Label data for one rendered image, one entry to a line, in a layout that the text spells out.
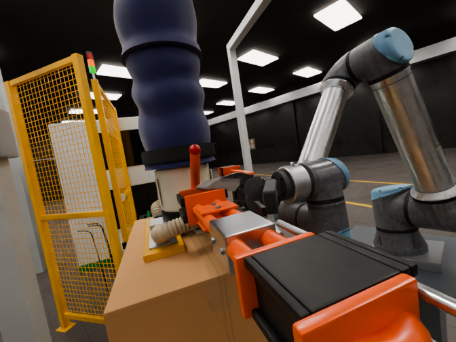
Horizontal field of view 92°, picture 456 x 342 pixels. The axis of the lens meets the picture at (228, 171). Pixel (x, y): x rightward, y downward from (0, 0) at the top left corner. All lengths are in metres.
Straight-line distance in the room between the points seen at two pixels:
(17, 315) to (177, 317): 1.65
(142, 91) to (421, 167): 0.91
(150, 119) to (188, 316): 0.48
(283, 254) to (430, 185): 0.88
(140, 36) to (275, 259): 0.63
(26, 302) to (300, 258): 1.93
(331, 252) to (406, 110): 0.77
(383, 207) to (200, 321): 0.89
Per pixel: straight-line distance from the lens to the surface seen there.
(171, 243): 0.61
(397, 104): 0.91
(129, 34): 0.73
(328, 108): 0.85
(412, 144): 0.95
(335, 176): 0.59
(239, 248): 0.23
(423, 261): 1.16
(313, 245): 0.19
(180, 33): 0.71
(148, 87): 0.67
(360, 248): 0.19
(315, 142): 0.78
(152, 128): 0.65
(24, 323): 2.08
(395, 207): 1.13
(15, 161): 4.20
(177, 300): 0.47
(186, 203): 0.44
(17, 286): 1.99
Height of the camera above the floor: 1.30
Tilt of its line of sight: 5 degrees down
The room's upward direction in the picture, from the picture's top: 9 degrees counter-clockwise
